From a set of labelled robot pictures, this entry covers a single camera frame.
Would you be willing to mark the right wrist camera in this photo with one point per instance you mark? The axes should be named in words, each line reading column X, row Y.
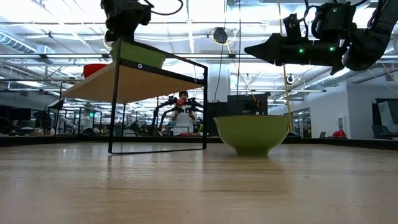
column 292, row 26

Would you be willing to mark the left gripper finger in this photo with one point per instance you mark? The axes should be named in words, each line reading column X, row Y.
column 121, row 29

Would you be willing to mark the wooden shelf with black frame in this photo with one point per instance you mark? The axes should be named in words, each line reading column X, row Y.
column 133, row 84

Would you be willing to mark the black cabinet with monitor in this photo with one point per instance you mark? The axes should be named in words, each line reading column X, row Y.
column 247, row 104

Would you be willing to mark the red plastic mini bowl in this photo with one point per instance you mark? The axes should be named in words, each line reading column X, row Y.
column 93, row 70

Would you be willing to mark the person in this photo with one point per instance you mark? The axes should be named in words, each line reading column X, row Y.
column 183, row 122

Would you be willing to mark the black background monitor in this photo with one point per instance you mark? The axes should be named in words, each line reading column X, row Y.
column 20, row 114

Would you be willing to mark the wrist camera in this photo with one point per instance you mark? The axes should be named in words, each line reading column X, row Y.
column 292, row 26
column 146, row 14

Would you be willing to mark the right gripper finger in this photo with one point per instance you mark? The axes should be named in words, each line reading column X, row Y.
column 270, row 49

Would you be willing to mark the black aluminium table frame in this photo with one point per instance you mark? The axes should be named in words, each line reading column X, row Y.
column 62, row 140

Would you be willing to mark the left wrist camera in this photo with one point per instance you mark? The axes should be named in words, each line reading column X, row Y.
column 146, row 14

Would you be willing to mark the background black robot arm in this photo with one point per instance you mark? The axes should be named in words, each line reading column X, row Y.
column 161, row 113
column 194, row 105

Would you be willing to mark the red bag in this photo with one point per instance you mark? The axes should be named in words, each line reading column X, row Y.
column 339, row 134

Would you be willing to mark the floral-lined green mini bowl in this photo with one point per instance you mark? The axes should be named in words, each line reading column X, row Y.
column 252, row 133
column 143, row 56

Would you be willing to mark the black framed board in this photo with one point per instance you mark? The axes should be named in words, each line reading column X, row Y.
column 385, row 115

